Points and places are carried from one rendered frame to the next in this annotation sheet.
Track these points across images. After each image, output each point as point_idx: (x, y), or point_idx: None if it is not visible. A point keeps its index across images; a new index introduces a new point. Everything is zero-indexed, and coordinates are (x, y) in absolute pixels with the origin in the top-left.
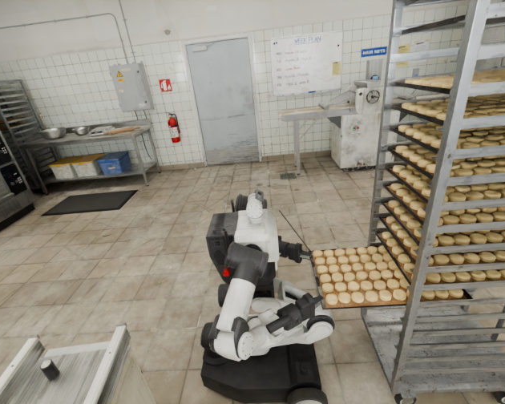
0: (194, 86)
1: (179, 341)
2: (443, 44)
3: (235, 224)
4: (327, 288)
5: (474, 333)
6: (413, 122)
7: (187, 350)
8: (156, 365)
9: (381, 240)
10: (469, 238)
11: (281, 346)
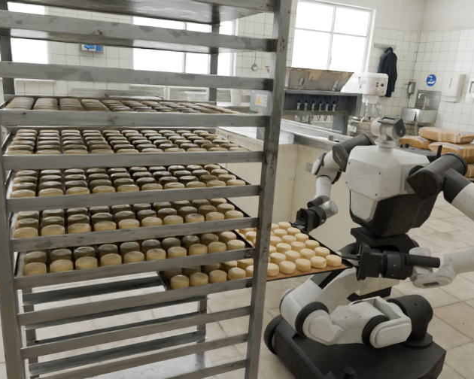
0: None
1: None
2: None
3: (399, 149)
4: (293, 228)
5: (126, 286)
6: (232, 36)
7: (460, 369)
8: (468, 349)
9: (243, 238)
10: None
11: (340, 351)
